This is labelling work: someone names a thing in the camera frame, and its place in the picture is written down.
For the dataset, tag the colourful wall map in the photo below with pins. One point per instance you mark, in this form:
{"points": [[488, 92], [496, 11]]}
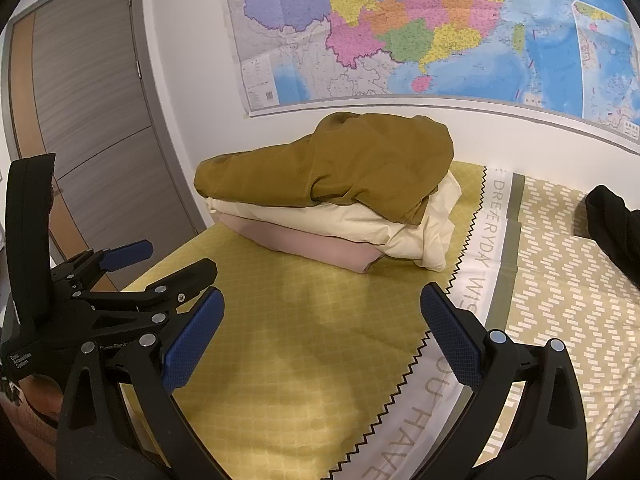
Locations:
{"points": [[400, 25]]}

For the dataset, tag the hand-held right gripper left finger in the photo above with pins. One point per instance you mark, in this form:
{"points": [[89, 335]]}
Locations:
{"points": [[192, 342]]}

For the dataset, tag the person's left hand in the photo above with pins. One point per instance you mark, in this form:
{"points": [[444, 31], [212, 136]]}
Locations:
{"points": [[30, 402]]}

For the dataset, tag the pink folded garment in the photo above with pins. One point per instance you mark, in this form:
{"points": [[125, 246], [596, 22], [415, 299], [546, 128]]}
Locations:
{"points": [[310, 251]]}

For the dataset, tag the cream garment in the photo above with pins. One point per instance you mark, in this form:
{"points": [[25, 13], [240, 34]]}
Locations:
{"points": [[405, 240]]}

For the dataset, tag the grey wooden door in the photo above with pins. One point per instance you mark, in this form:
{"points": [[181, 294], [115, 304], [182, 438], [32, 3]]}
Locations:
{"points": [[100, 110]]}

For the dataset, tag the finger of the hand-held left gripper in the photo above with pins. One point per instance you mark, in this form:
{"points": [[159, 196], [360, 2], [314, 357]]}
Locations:
{"points": [[131, 251], [185, 280]]}

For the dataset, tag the black garment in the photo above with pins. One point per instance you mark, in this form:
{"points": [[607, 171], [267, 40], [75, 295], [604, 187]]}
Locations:
{"points": [[615, 230]]}

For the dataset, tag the patterned bedspread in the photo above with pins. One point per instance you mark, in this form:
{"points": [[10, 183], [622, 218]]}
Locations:
{"points": [[310, 335]]}

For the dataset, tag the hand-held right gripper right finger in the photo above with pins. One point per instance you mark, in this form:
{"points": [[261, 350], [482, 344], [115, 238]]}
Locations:
{"points": [[452, 335]]}

